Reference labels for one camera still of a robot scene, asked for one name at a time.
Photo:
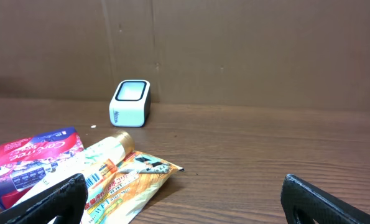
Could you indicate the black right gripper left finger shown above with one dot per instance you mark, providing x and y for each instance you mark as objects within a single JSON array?
[{"x": 62, "y": 203}]

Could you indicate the white barcode scanner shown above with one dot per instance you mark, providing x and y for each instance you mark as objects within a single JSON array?
[{"x": 130, "y": 104}]

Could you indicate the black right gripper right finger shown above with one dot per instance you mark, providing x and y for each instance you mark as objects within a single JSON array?
[{"x": 303, "y": 202}]

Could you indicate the white tube gold cap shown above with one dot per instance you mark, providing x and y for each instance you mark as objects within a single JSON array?
[{"x": 94, "y": 163}]

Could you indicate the yellow snack bag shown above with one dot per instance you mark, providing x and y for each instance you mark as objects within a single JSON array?
[{"x": 124, "y": 193}]

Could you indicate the red purple tissue pack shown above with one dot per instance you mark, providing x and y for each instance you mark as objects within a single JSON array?
[{"x": 25, "y": 162}]

